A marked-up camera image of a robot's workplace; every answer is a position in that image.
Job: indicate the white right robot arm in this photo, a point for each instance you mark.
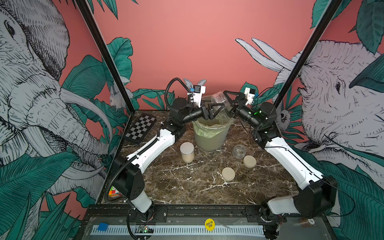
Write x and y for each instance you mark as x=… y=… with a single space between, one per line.
x=317 y=192

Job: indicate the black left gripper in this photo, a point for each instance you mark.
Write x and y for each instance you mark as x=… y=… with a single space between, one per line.
x=211 y=106

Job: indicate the copper wire spool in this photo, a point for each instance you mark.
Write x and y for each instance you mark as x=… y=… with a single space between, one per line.
x=305 y=222

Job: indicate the rice jar with beige lid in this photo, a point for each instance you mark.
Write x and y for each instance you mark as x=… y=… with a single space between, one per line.
x=239 y=151

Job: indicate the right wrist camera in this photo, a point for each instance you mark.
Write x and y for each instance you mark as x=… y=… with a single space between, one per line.
x=250 y=95

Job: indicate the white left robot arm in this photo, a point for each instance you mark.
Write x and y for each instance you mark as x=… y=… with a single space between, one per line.
x=127 y=174

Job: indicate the white slotted cable duct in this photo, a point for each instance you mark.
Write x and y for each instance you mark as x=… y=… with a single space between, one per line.
x=178 y=230

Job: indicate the yellow round sticker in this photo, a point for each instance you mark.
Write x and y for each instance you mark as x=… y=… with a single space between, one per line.
x=210 y=224

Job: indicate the blue tape piece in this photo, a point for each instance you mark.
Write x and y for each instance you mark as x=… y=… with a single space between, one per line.
x=103 y=227

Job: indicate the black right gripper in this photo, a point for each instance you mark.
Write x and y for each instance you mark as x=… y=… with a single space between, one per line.
x=242 y=111

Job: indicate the jar with patterned lid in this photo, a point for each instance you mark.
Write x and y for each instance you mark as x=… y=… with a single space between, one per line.
x=187 y=150

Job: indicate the white bin with green bag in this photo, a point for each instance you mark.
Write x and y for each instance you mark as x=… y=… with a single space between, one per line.
x=210 y=135

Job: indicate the black white checkerboard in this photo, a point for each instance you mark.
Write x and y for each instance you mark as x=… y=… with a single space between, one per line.
x=140 y=129

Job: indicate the small green circuit board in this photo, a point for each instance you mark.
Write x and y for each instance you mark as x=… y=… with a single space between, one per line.
x=145 y=230

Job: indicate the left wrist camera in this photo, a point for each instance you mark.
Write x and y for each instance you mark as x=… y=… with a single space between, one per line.
x=195 y=95

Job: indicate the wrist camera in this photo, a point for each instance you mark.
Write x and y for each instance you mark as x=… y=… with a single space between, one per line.
x=250 y=95
x=195 y=95

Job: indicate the colourful puzzle cube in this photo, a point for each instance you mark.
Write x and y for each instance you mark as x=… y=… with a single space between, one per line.
x=114 y=192

